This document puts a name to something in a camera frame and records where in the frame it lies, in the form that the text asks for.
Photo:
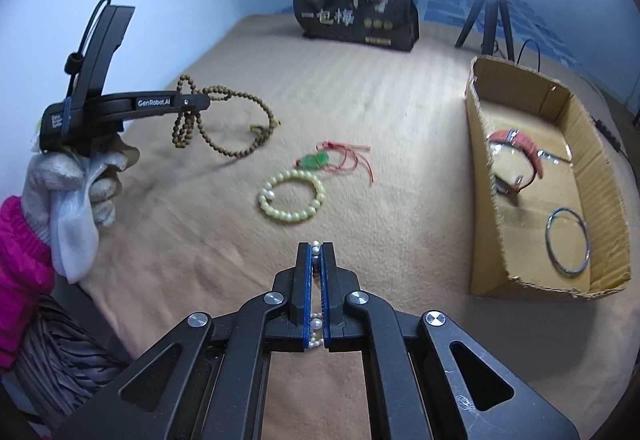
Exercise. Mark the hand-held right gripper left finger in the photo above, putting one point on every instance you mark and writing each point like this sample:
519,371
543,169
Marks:
306,300

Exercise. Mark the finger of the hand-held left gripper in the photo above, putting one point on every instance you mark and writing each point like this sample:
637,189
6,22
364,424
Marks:
150,103

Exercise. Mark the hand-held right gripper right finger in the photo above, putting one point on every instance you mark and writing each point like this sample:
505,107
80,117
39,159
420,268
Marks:
328,300

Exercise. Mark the cardboard box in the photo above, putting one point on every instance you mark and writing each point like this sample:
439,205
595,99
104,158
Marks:
482,220

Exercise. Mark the person's left forearm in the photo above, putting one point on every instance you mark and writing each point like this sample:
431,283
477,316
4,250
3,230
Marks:
20,270

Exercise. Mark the person's left hand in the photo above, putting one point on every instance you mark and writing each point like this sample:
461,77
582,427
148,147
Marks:
50,175

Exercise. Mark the beige blanket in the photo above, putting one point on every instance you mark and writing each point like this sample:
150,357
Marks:
375,120

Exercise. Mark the black printed package bag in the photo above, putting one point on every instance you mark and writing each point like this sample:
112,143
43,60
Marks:
350,5

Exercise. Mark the silver bangle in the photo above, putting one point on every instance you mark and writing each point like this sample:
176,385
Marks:
571,272

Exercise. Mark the grey striped cloth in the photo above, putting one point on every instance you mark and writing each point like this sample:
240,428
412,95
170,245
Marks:
55,360

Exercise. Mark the blue patterned cloth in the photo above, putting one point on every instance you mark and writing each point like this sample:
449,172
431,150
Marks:
530,18

